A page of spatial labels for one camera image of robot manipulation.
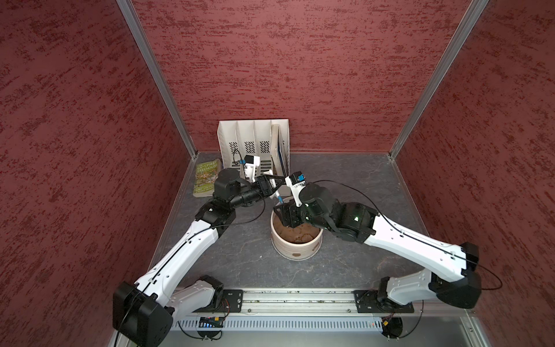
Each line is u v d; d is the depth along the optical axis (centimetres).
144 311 37
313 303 76
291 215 56
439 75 88
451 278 40
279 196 66
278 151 90
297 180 56
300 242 72
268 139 101
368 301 74
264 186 61
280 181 66
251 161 65
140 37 77
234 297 75
